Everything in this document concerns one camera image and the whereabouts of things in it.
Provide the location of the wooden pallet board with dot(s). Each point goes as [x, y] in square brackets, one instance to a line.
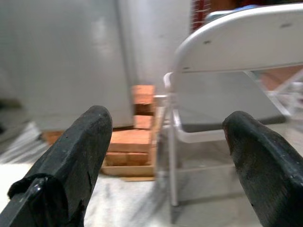
[129, 170]

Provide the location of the stacked red bricks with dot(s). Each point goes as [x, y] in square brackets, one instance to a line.
[135, 132]

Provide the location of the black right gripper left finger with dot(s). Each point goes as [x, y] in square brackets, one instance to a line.
[64, 165]

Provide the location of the grey fridge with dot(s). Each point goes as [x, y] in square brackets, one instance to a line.
[71, 61]

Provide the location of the white folding chair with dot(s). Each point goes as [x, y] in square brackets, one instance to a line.
[213, 94]

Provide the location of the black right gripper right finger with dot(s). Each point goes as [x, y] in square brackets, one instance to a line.
[265, 165]

